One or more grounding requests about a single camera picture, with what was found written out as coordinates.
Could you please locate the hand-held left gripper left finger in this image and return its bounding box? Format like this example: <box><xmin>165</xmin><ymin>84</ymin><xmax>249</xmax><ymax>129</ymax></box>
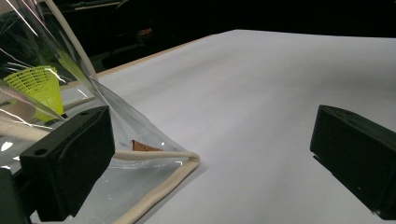
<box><xmin>19</xmin><ymin>105</ymin><xmax>117</xmax><ymax>223</ymax></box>

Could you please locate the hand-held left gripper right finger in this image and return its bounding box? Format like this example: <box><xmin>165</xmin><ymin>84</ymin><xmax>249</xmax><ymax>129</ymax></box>
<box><xmin>309</xmin><ymin>104</ymin><xmax>396</xmax><ymax>221</ymax></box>

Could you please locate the clear plastic bag beige trim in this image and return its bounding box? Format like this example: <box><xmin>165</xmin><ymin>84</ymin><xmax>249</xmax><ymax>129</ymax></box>
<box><xmin>0</xmin><ymin>0</ymin><xmax>201</xmax><ymax>224</ymax></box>

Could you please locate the white table cover sheet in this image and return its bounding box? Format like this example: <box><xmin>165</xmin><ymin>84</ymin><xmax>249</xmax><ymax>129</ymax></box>
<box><xmin>60</xmin><ymin>29</ymin><xmax>396</xmax><ymax>224</ymax></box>

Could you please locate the yellow shuttlecock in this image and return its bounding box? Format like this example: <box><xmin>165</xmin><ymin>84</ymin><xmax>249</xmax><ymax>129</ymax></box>
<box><xmin>3</xmin><ymin>64</ymin><xmax>65</xmax><ymax>123</ymax></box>

